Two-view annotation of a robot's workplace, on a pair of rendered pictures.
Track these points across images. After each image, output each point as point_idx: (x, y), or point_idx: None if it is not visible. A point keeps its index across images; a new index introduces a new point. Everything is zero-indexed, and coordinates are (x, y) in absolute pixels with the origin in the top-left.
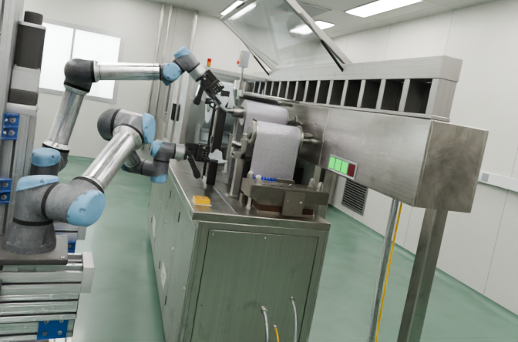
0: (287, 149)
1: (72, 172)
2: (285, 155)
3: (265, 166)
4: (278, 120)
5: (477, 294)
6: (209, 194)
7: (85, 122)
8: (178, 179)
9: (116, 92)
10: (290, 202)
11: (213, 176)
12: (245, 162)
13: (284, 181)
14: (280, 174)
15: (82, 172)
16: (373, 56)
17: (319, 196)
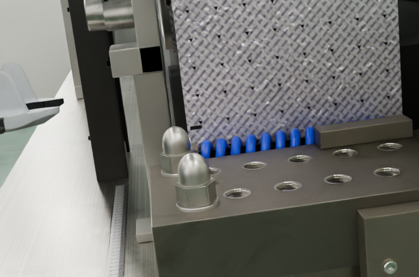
0: None
1: (8, 137)
2: (340, 8)
3: (254, 83)
4: None
5: None
6: (63, 248)
7: (18, 38)
8: (9, 181)
9: None
10: (404, 271)
11: (113, 150)
12: (171, 85)
13: (356, 135)
14: (335, 101)
15: (28, 130)
16: None
17: None
